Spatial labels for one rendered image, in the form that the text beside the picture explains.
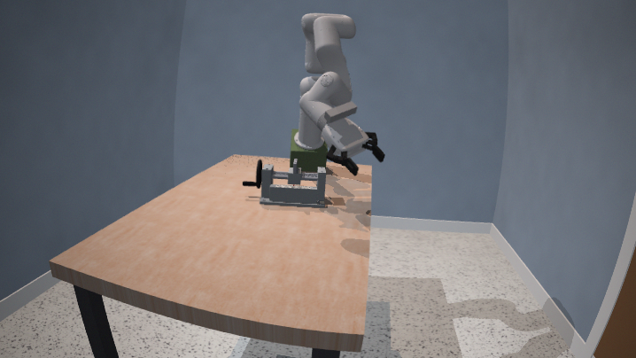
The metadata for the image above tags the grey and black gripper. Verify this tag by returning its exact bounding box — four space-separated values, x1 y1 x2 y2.
322 117 384 176

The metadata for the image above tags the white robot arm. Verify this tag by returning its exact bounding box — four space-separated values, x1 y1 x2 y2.
294 13 357 150

